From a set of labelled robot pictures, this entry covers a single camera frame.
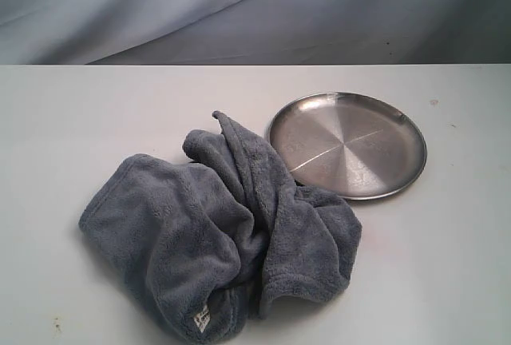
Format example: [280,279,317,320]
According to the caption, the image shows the grey-blue fleece towel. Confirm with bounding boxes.
[79,111,362,343]

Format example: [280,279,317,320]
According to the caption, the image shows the white backdrop cloth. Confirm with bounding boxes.
[1,0,510,65]

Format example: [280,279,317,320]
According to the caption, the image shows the round stainless steel plate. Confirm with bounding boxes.
[266,92,427,200]

